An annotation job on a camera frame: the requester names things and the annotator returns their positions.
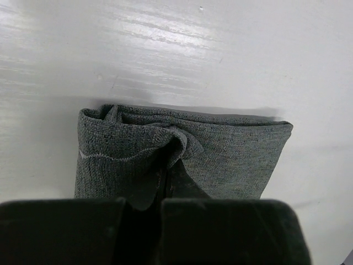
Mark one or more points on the grey cloth napkin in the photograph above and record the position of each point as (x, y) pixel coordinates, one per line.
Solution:
(228, 156)

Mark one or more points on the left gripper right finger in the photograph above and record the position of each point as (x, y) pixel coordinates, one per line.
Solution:
(200, 230)

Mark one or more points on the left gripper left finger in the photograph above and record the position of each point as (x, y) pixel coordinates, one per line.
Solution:
(123, 230)

